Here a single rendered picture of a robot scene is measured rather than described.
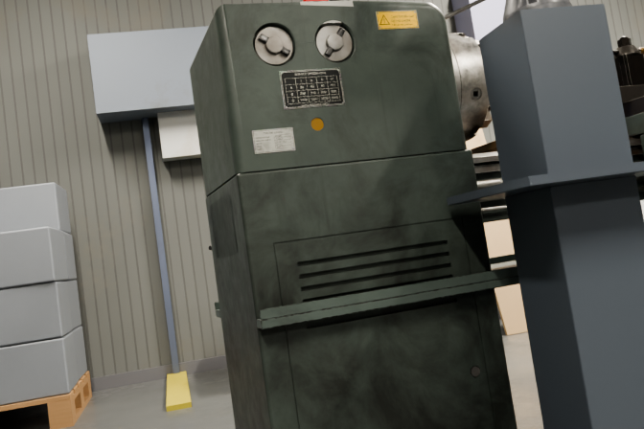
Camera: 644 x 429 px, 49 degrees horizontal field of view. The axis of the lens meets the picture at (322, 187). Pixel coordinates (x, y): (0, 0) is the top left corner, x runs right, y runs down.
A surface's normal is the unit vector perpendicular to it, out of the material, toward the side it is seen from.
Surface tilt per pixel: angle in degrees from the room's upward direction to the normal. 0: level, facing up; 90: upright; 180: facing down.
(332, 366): 90
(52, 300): 90
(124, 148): 90
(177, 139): 90
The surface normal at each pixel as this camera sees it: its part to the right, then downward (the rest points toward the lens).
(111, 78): 0.21, -0.11
